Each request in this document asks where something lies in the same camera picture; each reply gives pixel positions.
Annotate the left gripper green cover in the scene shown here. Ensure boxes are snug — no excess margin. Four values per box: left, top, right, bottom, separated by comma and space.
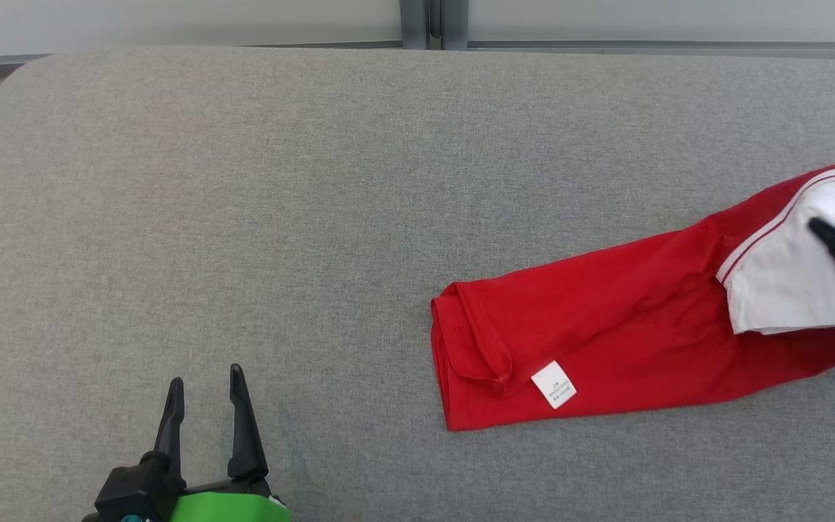
144, 364, 291, 522

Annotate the red basketball jersey white trim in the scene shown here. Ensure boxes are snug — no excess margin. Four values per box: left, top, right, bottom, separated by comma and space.
431, 149, 835, 432

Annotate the grey metal frame rail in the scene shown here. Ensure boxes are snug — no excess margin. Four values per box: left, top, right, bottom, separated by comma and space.
0, 40, 835, 79

